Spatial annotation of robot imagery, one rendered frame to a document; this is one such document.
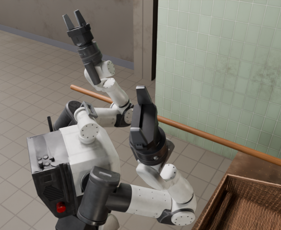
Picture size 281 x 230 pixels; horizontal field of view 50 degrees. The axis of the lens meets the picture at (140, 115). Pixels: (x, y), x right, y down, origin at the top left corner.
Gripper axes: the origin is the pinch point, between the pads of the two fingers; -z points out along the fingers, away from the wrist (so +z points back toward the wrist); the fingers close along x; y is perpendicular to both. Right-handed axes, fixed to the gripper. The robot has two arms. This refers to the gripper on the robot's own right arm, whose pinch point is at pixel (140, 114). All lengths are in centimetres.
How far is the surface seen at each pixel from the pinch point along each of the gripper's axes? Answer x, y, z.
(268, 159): 23, 41, 72
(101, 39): 307, -141, 255
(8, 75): 232, -270, 246
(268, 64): 134, 63, 134
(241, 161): 60, 40, 154
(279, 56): 134, 70, 127
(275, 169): 54, 62, 155
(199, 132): 37, 12, 74
